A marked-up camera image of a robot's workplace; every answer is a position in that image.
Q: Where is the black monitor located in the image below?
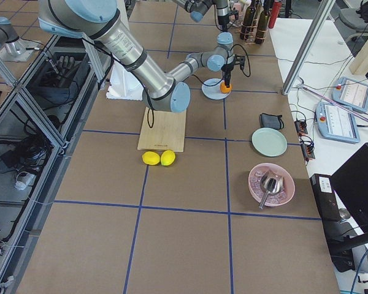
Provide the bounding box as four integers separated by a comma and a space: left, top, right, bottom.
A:
331, 143, 368, 232

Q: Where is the orange mandarin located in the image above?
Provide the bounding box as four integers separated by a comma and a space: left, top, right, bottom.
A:
220, 81, 232, 94

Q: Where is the bamboo cutting board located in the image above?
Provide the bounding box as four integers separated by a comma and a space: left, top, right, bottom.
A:
137, 108, 186, 152

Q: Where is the light blue plate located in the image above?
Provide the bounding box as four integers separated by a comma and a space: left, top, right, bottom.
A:
201, 78, 231, 100

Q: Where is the yellow lemon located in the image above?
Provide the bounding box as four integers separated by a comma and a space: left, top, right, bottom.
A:
160, 150, 176, 166
142, 151, 160, 165

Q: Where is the blue teach pendant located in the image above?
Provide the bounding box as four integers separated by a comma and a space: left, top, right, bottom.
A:
332, 77, 368, 113
316, 102, 360, 144

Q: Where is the dark grey folded cloth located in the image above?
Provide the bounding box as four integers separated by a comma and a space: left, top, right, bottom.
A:
259, 113, 285, 130

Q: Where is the pink bowl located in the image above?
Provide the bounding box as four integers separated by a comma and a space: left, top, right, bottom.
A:
248, 163, 295, 209

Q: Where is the mint green plate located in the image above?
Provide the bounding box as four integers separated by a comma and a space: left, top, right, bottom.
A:
251, 127, 288, 157

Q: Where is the red cylinder tube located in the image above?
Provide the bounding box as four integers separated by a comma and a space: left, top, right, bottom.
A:
268, 0, 282, 29

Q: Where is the dark green wine bottle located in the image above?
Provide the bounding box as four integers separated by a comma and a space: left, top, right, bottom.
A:
239, 1, 256, 40

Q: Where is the metal scoop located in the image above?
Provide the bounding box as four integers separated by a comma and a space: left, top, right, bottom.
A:
258, 170, 284, 209

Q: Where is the black computer box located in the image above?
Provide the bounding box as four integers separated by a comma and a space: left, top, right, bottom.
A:
310, 173, 368, 273

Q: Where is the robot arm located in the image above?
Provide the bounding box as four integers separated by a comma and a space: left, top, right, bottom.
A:
39, 0, 240, 113
173, 0, 239, 32

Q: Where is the aluminium frame post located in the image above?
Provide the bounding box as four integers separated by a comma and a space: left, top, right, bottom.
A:
282, 0, 335, 95

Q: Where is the copper wire bottle rack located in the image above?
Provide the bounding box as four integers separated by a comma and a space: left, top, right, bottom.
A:
245, 1, 264, 43

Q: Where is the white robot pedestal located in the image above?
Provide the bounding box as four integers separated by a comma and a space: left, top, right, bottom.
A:
106, 62, 144, 101

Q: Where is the metal rod green tip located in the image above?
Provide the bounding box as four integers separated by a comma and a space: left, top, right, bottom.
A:
296, 83, 368, 127

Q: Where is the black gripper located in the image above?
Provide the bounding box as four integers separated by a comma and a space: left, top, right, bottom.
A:
217, 8, 239, 32
221, 55, 246, 87

